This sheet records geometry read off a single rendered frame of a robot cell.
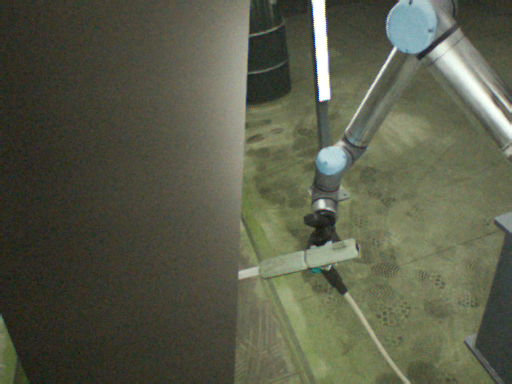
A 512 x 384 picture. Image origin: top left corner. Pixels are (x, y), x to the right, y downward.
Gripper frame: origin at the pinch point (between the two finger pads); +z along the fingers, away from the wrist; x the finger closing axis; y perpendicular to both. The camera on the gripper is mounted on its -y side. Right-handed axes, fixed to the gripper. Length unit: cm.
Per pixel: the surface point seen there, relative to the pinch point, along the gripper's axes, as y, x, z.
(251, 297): 44, 54, -27
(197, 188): -67, -13, 37
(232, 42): -81, -26, 31
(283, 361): 47, 37, 4
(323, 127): 27, 12, -108
